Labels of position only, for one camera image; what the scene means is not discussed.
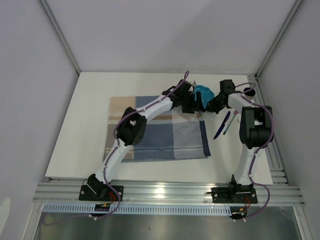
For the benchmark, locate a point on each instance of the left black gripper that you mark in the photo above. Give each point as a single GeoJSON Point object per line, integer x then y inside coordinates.
{"type": "Point", "coordinates": [195, 105]}

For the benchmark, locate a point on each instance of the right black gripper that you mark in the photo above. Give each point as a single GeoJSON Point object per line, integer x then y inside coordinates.
{"type": "Point", "coordinates": [210, 106]}

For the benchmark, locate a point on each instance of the teal dotted plate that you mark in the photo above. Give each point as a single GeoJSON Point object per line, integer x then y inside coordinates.
{"type": "Point", "coordinates": [202, 95]}

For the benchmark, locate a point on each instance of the blue beige checked cloth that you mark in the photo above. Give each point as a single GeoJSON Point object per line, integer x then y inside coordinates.
{"type": "Point", "coordinates": [172, 135]}

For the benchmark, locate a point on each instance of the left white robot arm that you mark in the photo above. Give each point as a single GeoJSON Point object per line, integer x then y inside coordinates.
{"type": "Point", "coordinates": [130, 130]}

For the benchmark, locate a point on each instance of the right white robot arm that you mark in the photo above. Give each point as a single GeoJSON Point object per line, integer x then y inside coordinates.
{"type": "Point", "coordinates": [256, 131]}

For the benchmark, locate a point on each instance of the purple knife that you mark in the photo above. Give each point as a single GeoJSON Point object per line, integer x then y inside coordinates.
{"type": "Point", "coordinates": [222, 125]}

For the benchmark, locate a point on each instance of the purple teal fork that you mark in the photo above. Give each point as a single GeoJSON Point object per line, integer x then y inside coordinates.
{"type": "Point", "coordinates": [229, 124]}

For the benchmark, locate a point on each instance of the brown mug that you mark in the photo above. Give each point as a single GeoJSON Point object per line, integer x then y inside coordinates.
{"type": "Point", "coordinates": [249, 92]}

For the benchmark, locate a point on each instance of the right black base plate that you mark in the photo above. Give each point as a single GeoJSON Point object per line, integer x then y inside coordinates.
{"type": "Point", "coordinates": [225, 195]}

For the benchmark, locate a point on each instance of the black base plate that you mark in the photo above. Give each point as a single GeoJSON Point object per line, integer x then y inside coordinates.
{"type": "Point", "coordinates": [112, 193]}
{"type": "Point", "coordinates": [225, 195]}

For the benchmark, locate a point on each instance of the aluminium mounting rail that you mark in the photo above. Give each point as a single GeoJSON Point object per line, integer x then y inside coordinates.
{"type": "Point", "coordinates": [164, 193]}

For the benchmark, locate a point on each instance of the right aluminium frame post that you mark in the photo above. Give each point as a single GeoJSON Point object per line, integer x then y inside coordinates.
{"type": "Point", "coordinates": [292, 14]}

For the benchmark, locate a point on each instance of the aluminium frame post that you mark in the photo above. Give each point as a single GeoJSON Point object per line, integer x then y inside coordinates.
{"type": "Point", "coordinates": [48, 13]}
{"type": "Point", "coordinates": [292, 14]}

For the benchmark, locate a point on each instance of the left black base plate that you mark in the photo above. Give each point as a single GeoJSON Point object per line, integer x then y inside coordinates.
{"type": "Point", "coordinates": [112, 193]}

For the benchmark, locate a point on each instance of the white slotted cable duct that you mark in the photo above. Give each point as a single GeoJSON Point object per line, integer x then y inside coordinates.
{"type": "Point", "coordinates": [91, 208]}

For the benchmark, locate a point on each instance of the left aluminium frame post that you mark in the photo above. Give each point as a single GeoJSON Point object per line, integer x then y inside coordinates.
{"type": "Point", "coordinates": [48, 13]}

